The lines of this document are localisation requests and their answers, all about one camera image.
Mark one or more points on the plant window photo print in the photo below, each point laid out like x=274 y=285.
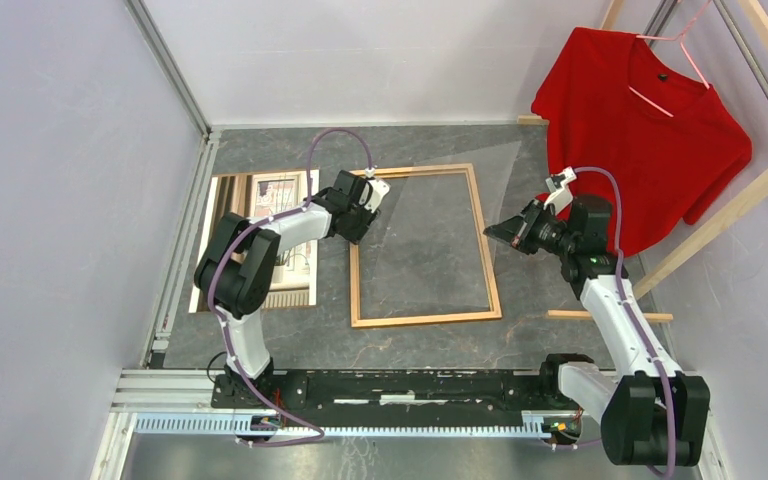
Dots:
x=258 y=194

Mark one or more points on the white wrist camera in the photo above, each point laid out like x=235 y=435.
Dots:
x=375 y=190
x=559 y=194

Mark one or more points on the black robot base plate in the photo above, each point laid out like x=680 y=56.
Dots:
x=393 y=398

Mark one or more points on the aluminium rail frame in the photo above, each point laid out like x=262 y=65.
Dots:
x=179 y=401

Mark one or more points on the wooden clothes rack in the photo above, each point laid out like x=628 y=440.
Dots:
x=755 y=192

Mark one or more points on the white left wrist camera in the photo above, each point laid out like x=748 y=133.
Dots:
x=375 y=190

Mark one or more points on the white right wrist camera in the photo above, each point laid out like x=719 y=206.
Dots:
x=559 y=194

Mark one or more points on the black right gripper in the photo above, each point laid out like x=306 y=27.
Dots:
x=516 y=230

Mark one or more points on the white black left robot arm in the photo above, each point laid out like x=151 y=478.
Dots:
x=235 y=271

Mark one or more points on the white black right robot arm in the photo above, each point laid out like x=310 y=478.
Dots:
x=651 y=413

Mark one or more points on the clear acrylic sheet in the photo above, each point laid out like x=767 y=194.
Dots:
x=421 y=256

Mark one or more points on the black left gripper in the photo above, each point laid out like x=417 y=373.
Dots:
x=354 y=236

